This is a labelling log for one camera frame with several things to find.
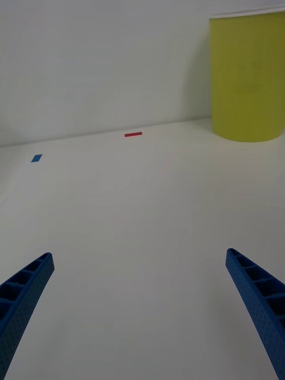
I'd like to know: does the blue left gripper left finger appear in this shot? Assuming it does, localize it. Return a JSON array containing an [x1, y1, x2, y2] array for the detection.
[[0, 252, 55, 379]]

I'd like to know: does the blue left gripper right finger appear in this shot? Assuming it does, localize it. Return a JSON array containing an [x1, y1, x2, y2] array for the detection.
[[225, 248, 285, 380]]

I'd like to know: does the yellow-green plastic bin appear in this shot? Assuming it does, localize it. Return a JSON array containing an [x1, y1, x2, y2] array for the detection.
[[208, 9, 285, 143]]

